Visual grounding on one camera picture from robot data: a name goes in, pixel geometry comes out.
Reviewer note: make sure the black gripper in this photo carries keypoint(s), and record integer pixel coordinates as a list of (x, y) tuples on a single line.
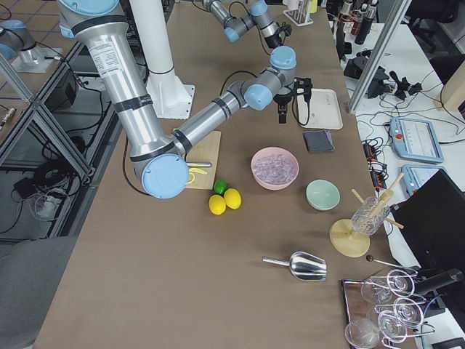
[(281, 99), (275, 37)]

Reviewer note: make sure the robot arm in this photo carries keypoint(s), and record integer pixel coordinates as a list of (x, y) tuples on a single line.
[(257, 16), (158, 158)]

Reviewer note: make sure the pile of clear ice cubes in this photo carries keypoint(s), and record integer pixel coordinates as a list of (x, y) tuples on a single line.
[(275, 169)]

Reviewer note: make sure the steel ice scoop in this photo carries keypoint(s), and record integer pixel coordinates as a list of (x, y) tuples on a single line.
[(303, 266)]

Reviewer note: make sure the cream rabbit tray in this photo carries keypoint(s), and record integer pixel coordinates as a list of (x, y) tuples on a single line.
[(324, 110)]

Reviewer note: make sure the dark grey cloth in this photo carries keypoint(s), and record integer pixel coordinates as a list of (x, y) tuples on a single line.
[(318, 141)]

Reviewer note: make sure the pink bowl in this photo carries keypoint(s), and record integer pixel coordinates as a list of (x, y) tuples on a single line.
[(265, 152)]

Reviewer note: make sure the black plastic gripper part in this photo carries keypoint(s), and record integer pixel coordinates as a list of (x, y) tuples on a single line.
[(354, 69)]

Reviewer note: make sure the wooden cutting board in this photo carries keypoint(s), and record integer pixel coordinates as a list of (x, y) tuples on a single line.
[(207, 150)]

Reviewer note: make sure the mint green bowl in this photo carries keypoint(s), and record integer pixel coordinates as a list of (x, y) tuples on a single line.
[(322, 195)]

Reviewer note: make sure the green lime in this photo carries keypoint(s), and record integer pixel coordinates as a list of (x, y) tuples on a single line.
[(220, 186)]

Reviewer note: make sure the yellow lemon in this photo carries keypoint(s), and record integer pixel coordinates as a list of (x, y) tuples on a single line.
[(217, 204), (232, 198)]

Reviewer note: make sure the lemon slice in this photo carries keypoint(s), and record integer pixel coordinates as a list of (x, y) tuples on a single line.
[(191, 178)]

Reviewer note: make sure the blue teach pendant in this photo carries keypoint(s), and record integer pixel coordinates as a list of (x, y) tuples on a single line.
[(415, 140), (414, 176)]

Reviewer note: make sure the clear glass mug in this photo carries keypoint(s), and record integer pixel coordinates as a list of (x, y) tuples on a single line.
[(364, 221)]

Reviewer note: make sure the wine glass rack tray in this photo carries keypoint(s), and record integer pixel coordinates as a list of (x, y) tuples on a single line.
[(384, 311)]

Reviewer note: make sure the white wire cup rack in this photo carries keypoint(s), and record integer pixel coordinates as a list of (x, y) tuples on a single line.
[(299, 12)]

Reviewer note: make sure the steel handled knife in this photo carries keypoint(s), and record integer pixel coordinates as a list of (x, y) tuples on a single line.
[(199, 164)]

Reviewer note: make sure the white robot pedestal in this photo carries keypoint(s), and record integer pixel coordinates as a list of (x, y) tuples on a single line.
[(171, 98)]

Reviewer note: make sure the aluminium frame post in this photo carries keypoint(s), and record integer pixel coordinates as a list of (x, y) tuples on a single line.
[(394, 19)]

